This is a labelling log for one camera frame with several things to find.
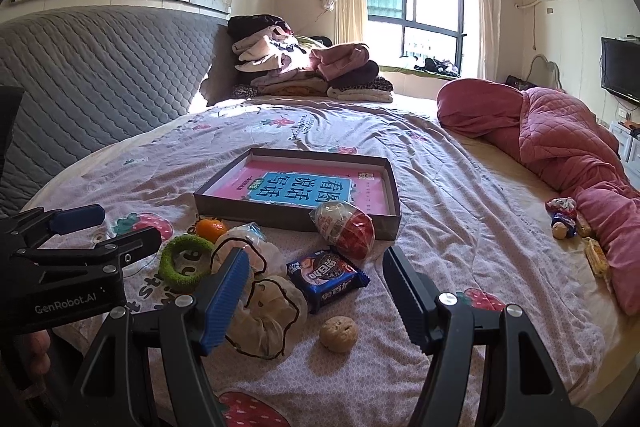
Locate window with dark frame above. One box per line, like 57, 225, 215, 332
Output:
363, 0, 466, 72

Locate beige right curtain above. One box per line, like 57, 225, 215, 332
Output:
478, 0, 502, 80

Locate orange tangerine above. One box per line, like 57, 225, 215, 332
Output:
194, 218, 228, 243

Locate pink quilted blanket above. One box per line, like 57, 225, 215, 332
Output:
436, 79, 639, 315

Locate grey quilted headboard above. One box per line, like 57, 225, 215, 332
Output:
1, 5, 235, 213

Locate left hand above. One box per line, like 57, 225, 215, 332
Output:
22, 331, 51, 376

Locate clothes on window sill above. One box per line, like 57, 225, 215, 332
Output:
414, 57, 460, 78

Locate black wall television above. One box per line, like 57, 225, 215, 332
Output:
601, 37, 640, 105

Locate cream cloth pouch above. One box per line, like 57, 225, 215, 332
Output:
210, 234, 308, 361

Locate small doll toy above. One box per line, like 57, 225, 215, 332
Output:
546, 197, 592, 241

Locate blue cookie packet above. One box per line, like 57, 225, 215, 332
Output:
286, 248, 370, 314

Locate white drawer cabinet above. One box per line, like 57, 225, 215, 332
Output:
610, 120, 640, 190

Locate grey shallow cardboard box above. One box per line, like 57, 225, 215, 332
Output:
194, 147, 401, 241

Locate white chair back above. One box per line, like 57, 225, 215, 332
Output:
525, 54, 563, 91

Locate pile of folded clothes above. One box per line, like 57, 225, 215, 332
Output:
228, 14, 394, 103

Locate yellow snack packet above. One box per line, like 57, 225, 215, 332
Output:
584, 237, 611, 280

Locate brown walnut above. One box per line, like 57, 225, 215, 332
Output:
319, 315, 359, 353

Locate green fuzzy ring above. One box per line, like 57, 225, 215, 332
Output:
158, 233, 217, 294

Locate strawberry print bedspread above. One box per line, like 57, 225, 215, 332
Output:
32, 98, 639, 426

